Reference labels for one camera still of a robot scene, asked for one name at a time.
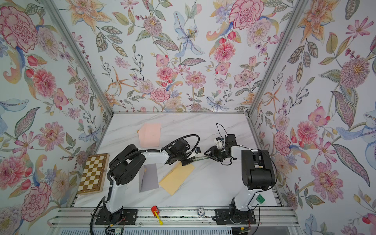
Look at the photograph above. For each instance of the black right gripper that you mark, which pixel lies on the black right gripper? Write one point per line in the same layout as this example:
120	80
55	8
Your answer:
213	153

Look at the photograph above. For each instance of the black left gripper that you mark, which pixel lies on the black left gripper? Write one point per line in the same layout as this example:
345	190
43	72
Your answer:
189	160

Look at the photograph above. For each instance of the yellow envelope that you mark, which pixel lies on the yellow envelope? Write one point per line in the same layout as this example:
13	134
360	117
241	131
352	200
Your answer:
175	179

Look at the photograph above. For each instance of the pink envelope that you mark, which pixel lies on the pink envelope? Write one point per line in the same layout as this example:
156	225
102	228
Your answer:
149	135

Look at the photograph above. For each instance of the grey lavender envelope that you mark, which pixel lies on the grey lavender envelope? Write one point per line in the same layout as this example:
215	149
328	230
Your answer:
148	178

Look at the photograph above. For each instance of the green bordered letter paper underneath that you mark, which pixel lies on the green bordered letter paper underneath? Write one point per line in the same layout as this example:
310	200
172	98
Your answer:
195	159

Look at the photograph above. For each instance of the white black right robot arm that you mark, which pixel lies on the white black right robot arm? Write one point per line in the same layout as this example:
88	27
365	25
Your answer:
257	170

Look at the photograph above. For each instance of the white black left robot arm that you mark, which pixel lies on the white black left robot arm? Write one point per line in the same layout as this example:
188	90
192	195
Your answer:
127	164

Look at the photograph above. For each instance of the round silver knob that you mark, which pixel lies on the round silver knob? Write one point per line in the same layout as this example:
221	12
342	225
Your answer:
201	212

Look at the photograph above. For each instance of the green tag label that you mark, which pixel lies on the green tag label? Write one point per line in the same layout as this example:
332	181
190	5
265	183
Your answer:
260	199

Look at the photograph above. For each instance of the yellow stick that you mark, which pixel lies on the yellow stick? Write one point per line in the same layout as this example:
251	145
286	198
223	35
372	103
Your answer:
160	221

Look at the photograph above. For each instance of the wooden checkered chessboard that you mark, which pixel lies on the wooden checkered chessboard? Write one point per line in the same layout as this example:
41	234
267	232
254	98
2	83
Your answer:
93	177

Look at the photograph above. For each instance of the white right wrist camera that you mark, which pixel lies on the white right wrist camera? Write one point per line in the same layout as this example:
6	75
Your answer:
219	143

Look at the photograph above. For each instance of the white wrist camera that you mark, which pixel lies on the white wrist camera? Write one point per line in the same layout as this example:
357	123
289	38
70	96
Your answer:
197	152
219	143

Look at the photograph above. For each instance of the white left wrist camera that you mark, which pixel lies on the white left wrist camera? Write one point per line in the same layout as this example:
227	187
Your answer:
197	152

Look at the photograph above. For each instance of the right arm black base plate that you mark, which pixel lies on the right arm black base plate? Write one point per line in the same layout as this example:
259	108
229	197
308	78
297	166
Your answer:
234	217

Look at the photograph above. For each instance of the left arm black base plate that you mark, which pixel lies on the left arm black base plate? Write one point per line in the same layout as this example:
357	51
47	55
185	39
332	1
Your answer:
121	217

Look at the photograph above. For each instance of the aluminium front rail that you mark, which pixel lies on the aluminium front rail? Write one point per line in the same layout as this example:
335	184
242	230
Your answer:
179	217

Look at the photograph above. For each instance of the aluminium corner frame post right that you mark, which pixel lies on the aluminium corner frame post right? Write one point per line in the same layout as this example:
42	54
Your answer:
297	12

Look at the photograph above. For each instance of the aluminium corner frame post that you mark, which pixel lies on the aluminium corner frame post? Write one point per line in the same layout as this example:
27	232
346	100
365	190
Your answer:
81	61
297	12

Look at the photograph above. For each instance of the aluminium corner frame post left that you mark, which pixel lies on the aluminium corner frame post left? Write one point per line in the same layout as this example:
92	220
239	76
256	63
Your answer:
81	61

